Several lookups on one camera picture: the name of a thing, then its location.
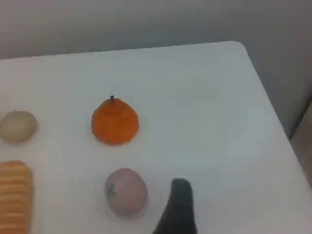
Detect long ridged orange bread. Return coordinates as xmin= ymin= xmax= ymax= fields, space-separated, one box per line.
xmin=0 ymin=160 xmax=34 ymax=234

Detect beige round potato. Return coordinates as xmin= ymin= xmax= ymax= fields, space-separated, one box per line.
xmin=0 ymin=111 xmax=39 ymax=143

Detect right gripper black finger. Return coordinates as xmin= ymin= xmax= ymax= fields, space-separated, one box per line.
xmin=151 ymin=178 xmax=198 ymax=234

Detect pink peach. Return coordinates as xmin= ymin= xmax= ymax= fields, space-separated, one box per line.
xmin=104 ymin=167 xmax=149 ymax=217

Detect orange tangerine with stem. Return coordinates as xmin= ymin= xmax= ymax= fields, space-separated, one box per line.
xmin=91 ymin=95 xmax=140 ymax=146

